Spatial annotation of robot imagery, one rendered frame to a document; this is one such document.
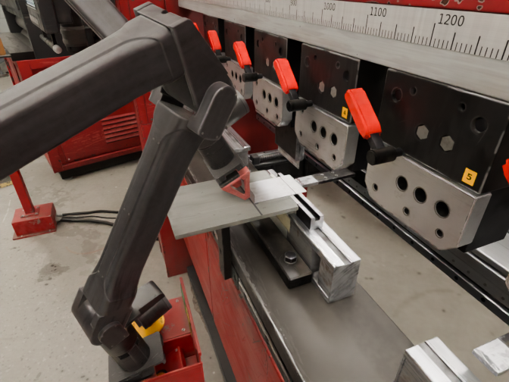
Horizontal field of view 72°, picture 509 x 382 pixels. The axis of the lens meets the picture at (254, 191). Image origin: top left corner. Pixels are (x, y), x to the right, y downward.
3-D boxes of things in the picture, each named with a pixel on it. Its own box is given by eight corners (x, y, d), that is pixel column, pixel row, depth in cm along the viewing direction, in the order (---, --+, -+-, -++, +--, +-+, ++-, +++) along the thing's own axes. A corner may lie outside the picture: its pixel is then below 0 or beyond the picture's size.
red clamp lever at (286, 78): (273, 56, 56) (291, 108, 54) (295, 54, 57) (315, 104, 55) (270, 64, 58) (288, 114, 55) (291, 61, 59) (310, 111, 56)
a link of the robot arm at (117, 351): (84, 324, 58) (96, 345, 55) (120, 296, 61) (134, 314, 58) (104, 345, 62) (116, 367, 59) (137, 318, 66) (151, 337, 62)
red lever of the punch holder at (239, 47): (232, 39, 72) (245, 78, 69) (250, 38, 73) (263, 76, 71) (230, 45, 74) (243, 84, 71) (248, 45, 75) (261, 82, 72)
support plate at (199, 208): (160, 193, 80) (159, 189, 80) (264, 173, 89) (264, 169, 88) (176, 239, 66) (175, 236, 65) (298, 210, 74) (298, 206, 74)
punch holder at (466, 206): (361, 192, 48) (385, 67, 40) (409, 180, 51) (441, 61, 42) (451, 261, 36) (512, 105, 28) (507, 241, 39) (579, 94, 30)
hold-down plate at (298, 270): (238, 211, 94) (237, 202, 92) (256, 208, 96) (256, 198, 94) (288, 290, 70) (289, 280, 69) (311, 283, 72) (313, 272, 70)
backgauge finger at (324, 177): (286, 177, 88) (287, 160, 85) (370, 160, 96) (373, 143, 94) (310, 201, 78) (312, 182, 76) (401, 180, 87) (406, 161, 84)
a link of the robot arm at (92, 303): (161, 49, 44) (216, 79, 39) (193, 64, 49) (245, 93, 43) (60, 311, 55) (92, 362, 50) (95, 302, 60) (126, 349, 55)
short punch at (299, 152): (274, 151, 82) (276, 112, 77) (282, 150, 82) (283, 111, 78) (294, 170, 74) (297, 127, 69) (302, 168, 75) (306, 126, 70)
